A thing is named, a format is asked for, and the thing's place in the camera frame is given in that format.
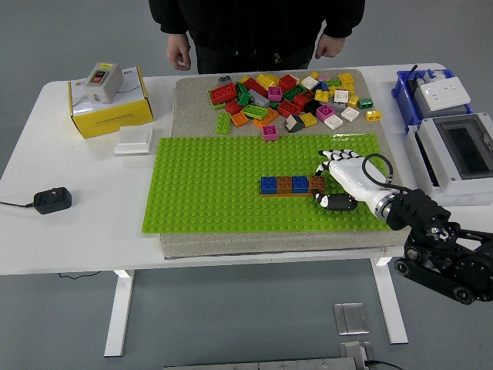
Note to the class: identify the person's right hand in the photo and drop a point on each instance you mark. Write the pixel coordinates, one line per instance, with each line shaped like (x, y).
(179, 50)

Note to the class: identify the person's left hand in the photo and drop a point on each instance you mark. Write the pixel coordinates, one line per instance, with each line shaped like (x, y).
(330, 47)

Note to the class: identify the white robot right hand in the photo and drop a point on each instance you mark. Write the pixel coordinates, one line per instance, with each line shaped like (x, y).
(354, 173)

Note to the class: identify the brown toy brick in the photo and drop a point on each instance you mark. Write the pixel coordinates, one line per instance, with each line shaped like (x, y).
(284, 185)
(309, 94)
(316, 184)

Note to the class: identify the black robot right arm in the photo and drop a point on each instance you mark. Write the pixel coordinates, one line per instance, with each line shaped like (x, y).
(416, 208)

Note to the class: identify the lime green toy brick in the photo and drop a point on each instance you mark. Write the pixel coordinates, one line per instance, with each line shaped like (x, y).
(333, 82)

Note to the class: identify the blue toy brick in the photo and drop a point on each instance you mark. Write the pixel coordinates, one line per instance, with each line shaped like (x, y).
(300, 184)
(269, 185)
(320, 86)

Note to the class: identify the white toy brick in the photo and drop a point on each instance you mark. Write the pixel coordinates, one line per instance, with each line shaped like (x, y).
(349, 113)
(333, 121)
(341, 95)
(309, 82)

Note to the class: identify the small grey toy brick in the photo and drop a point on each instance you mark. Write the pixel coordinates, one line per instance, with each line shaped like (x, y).
(225, 80)

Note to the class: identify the black toy brick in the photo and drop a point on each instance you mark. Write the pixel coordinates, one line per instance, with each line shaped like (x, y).
(312, 105)

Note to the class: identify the large red toy brick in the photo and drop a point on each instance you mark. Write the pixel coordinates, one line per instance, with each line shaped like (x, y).
(222, 92)

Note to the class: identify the magenta toy brick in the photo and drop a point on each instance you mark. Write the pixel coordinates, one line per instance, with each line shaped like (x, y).
(325, 112)
(269, 133)
(275, 93)

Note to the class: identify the dark green toy brick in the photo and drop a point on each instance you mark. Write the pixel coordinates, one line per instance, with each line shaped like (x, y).
(242, 93)

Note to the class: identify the grey sloped toy brick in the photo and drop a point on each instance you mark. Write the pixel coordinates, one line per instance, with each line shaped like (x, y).
(294, 124)

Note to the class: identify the small red toy brick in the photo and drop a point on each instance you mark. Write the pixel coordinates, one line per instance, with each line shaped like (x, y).
(233, 106)

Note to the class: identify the long lime green brick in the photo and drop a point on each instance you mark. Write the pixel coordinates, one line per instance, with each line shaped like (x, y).
(255, 111)
(223, 123)

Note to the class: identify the long grey toy brick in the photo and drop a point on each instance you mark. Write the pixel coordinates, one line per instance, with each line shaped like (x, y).
(258, 97)

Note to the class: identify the green studded baseplate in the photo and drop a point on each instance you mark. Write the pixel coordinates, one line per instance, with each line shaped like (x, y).
(212, 173)

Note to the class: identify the person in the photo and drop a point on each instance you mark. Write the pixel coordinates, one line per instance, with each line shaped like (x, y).
(254, 27)

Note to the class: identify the blue plastic bin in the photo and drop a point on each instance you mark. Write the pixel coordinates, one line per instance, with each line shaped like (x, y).
(402, 92)

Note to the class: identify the yellow cardboard box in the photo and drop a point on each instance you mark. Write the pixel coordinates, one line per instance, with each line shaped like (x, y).
(111, 123)

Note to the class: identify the grey metal device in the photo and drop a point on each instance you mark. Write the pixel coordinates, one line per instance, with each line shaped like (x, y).
(418, 96)

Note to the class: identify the grey-brown mat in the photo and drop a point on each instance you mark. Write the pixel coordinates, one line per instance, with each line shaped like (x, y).
(269, 243)

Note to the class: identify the white table leg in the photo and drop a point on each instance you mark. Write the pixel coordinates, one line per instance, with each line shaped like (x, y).
(389, 300)
(119, 308)

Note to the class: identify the large metal floor plate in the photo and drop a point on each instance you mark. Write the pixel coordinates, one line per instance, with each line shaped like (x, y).
(351, 318)

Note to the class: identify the black power adapter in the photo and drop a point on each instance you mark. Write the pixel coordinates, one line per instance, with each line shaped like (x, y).
(52, 200)

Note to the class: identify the grey metal bar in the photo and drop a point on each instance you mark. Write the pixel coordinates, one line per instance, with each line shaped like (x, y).
(262, 365)

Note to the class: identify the grey push-button switch box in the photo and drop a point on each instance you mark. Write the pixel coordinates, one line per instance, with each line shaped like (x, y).
(109, 90)

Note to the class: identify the grey enclosure with window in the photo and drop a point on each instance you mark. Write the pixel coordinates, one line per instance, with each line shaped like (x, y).
(435, 154)

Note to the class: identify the white wall switch plate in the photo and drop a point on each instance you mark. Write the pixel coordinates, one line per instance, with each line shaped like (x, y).
(133, 140)

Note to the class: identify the white wall socket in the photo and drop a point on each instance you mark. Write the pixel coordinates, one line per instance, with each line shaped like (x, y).
(445, 93)

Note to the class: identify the grey metal bracket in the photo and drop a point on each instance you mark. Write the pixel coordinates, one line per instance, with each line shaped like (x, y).
(354, 354)

